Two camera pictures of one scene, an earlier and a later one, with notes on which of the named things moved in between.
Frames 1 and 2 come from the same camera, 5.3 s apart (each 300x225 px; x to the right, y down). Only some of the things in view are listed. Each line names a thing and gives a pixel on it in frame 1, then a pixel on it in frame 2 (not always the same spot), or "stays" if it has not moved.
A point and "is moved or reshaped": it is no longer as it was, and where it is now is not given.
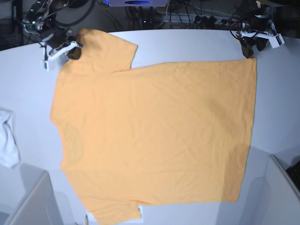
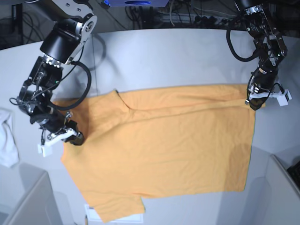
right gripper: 256,25 to 264,79
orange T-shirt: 175,133 is moved or reshaped
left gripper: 56,37 to 52,121
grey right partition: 274,199 stays
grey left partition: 27,197 stays
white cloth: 9,152 stays
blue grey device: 137,3 stays
